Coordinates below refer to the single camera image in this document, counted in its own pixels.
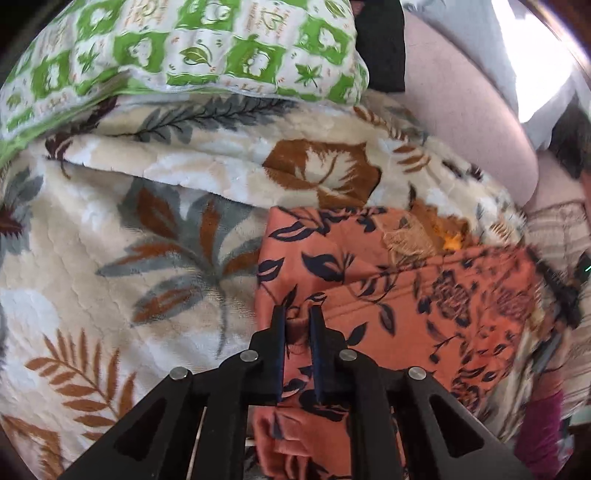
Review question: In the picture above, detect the orange floral garment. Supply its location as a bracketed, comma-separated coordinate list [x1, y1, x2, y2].
[253, 207, 536, 479]

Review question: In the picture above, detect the cream leaf pattern blanket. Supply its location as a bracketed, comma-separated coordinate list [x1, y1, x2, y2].
[1, 92, 525, 479]

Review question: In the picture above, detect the striped beige pillow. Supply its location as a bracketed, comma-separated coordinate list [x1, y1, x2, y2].
[527, 202, 590, 418]

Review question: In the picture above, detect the pink mattress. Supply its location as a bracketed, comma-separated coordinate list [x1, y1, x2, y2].
[397, 13, 586, 211]

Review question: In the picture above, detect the grey pillow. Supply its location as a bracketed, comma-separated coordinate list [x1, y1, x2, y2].
[402, 1, 590, 149]

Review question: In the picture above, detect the green white patterned pillow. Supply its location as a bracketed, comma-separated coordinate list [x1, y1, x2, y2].
[1, 1, 370, 159]

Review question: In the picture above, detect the black garment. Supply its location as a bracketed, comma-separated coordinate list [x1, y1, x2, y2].
[351, 0, 406, 93]

